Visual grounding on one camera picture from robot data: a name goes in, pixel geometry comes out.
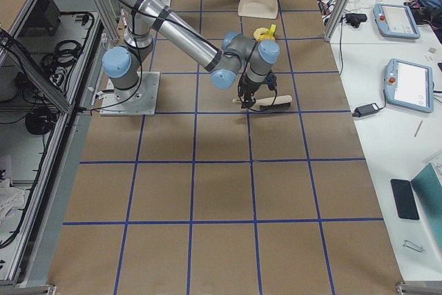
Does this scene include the black smartphone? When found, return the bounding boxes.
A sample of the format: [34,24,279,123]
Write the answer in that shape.
[390,179,420,220]

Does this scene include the beige plastic dustpan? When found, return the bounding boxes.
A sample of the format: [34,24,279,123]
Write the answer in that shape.
[238,0,278,19]

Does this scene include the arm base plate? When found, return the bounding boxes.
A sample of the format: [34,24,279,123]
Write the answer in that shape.
[99,71,160,116]

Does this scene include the teach pendant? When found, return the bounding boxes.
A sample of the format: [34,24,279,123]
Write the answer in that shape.
[373,3,421,39]
[383,59,434,113]

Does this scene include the pale apple peel slice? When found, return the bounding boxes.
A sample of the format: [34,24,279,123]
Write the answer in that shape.
[253,28,269,41]

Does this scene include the white cloth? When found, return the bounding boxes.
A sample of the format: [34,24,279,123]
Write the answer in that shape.
[0,155,26,230]

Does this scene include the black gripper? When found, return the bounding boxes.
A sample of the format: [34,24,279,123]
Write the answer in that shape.
[238,72,277,108]

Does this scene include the upper teach pendant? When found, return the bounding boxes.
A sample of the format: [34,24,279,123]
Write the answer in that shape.
[373,3,421,39]

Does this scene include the lower teach pendant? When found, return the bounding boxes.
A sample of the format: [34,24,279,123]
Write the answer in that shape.
[383,59,434,113]

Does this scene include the black power adapter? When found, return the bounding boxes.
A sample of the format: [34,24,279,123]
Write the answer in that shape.
[352,103,381,117]

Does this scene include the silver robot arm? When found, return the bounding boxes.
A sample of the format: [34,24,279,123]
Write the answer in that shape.
[116,0,280,108]

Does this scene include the teal notebook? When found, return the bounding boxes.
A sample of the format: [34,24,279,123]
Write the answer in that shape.
[411,162,441,249]

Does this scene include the beige hand brush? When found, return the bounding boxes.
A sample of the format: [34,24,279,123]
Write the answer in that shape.
[249,95,292,111]

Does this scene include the black webcam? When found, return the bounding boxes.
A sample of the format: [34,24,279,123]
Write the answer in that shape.
[345,13,367,28]

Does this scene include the yellow green sponge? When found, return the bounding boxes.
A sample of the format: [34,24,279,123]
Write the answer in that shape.
[268,24,277,37]

